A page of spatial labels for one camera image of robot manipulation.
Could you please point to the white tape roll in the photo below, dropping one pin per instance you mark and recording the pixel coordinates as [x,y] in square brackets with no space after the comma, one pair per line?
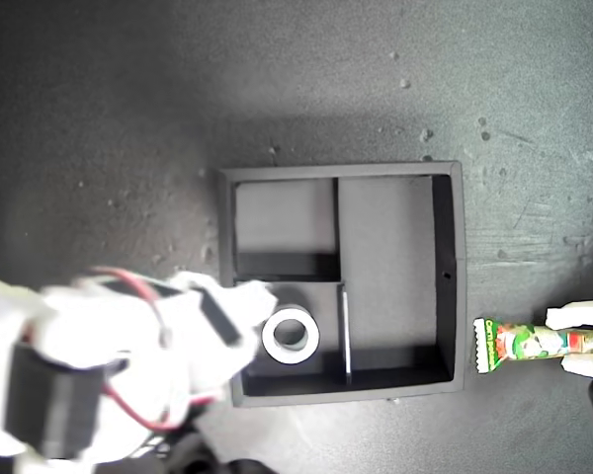
[311,340]

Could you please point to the green printed snack bar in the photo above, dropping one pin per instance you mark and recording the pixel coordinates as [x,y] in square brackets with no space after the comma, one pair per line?
[524,340]

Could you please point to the black tray with wells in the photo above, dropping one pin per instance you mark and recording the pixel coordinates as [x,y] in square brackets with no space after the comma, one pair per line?
[385,237]

